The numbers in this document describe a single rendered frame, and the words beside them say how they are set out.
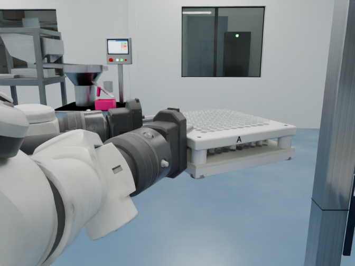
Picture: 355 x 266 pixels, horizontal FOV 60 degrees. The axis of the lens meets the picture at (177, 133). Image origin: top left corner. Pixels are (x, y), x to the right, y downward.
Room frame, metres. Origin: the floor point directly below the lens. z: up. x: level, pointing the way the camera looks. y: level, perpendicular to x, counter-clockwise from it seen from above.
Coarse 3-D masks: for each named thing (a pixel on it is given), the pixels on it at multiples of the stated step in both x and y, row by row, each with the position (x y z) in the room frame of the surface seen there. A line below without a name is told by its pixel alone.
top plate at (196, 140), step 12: (192, 132) 0.56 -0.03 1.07; (216, 132) 0.56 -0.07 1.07; (228, 132) 0.56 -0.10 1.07; (240, 132) 0.56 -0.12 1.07; (252, 132) 0.56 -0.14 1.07; (264, 132) 0.58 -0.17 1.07; (276, 132) 0.59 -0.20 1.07; (288, 132) 0.61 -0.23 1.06; (192, 144) 0.51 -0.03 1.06; (204, 144) 0.51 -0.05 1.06; (216, 144) 0.52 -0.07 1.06; (228, 144) 0.54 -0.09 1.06
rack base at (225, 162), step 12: (276, 144) 0.64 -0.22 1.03; (216, 156) 0.56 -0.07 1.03; (228, 156) 0.56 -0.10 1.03; (240, 156) 0.56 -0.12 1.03; (252, 156) 0.56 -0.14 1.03; (264, 156) 0.58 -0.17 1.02; (276, 156) 0.59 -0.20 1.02; (288, 156) 0.61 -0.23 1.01; (192, 168) 0.51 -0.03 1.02; (204, 168) 0.51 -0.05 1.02; (216, 168) 0.52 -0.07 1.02; (228, 168) 0.54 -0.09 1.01; (240, 168) 0.55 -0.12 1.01
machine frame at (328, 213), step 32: (352, 0) 0.64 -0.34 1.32; (352, 32) 0.63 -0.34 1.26; (352, 64) 0.63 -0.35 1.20; (352, 96) 0.63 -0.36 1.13; (320, 128) 0.69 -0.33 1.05; (352, 128) 0.63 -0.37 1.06; (320, 160) 0.67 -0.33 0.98; (352, 160) 0.63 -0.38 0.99; (320, 192) 0.65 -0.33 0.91; (320, 224) 0.64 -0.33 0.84; (320, 256) 0.64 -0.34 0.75
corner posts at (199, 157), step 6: (282, 138) 0.62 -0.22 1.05; (288, 138) 0.61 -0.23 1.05; (282, 144) 0.61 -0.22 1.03; (288, 144) 0.61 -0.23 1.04; (192, 150) 0.52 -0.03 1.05; (198, 150) 0.51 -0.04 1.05; (204, 150) 0.52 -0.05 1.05; (192, 156) 0.52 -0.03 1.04; (198, 156) 0.51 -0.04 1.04; (204, 156) 0.52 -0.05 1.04; (192, 162) 0.52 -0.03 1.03; (198, 162) 0.51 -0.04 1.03; (204, 162) 0.52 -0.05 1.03
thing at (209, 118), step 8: (200, 112) 0.72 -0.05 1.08; (208, 112) 0.72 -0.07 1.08; (216, 112) 0.73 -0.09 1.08; (224, 112) 0.72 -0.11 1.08; (192, 120) 0.63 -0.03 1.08; (200, 120) 0.63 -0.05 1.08; (208, 120) 0.63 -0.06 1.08; (216, 120) 0.62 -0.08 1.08; (224, 120) 0.63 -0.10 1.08; (232, 120) 0.62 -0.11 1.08; (240, 120) 0.63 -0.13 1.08; (248, 120) 0.63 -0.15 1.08; (256, 120) 0.64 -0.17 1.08; (208, 128) 0.58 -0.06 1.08
